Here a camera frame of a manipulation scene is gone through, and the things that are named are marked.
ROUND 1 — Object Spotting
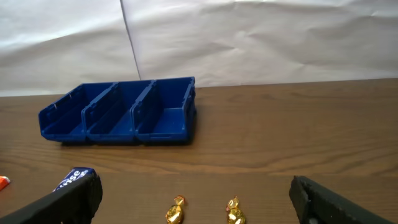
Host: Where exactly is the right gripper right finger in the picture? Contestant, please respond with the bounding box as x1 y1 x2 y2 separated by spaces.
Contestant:
289 175 396 224

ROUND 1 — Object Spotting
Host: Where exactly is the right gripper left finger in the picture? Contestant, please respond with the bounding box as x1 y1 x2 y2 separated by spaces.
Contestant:
0 174 103 224

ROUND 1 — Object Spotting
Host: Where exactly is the blue candy pack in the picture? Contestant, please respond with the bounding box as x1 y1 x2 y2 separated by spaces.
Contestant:
53 167 96 192

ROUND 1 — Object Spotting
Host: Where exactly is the orange candy box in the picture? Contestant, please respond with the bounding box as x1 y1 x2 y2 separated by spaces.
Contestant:
0 175 11 192

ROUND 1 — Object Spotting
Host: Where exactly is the gold candy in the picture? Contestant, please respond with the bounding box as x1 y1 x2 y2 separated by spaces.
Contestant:
225 195 247 224
165 195 187 224

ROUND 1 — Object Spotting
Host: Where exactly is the blue tray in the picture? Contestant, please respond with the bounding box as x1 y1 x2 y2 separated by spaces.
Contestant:
38 76 197 146

